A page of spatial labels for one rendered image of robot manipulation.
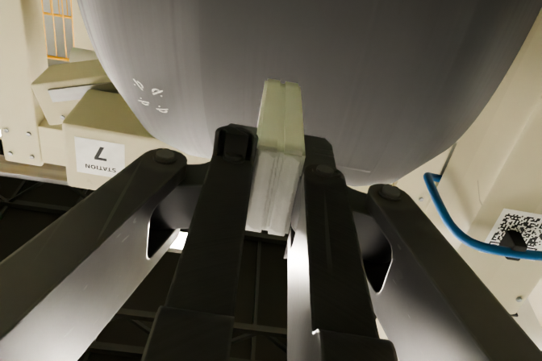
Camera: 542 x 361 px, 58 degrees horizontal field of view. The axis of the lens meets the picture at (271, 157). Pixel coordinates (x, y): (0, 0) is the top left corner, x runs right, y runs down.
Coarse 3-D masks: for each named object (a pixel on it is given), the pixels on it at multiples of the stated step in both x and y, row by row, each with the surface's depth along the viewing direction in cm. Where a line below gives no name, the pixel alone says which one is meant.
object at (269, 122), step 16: (272, 80) 20; (272, 96) 18; (272, 112) 17; (272, 128) 15; (272, 144) 14; (256, 160) 14; (272, 160) 14; (256, 176) 14; (272, 176) 15; (256, 192) 15; (272, 192) 15; (256, 208) 15; (256, 224) 15
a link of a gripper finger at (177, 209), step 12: (192, 168) 14; (204, 168) 14; (192, 180) 13; (180, 192) 13; (192, 192) 13; (168, 204) 13; (180, 204) 13; (192, 204) 13; (156, 216) 13; (168, 216) 13; (180, 216) 13; (192, 216) 14; (156, 228) 13; (168, 228) 13; (180, 228) 14
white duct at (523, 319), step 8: (528, 304) 119; (520, 312) 119; (528, 312) 118; (520, 320) 118; (528, 320) 117; (536, 320) 116; (528, 328) 116; (536, 328) 115; (536, 336) 115; (536, 344) 116
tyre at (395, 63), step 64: (128, 0) 28; (192, 0) 27; (256, 0) 27; (320, 0) 26; (384, 0) 25; (448, 0) 25; (512, 0) 26; (128, 64) 32; (192, 64) 31; (256, 64) 30; (320, 64) 29; (384, 64) 28; (448, 64) 28; (192, 128) 37; (320, 128) 33; (384, 128) 32; (448, 128) 34
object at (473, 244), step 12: (432, 180) 69; (432, 192) 66; (444, 216) 62; (456, 228) 60; (468, 240) 59; (504, 240) 60; (516, 240) 59; (492, 252) 59; (504, 252) 59; (516, 252) 59; (528, 252) 59; (540, 252) 59
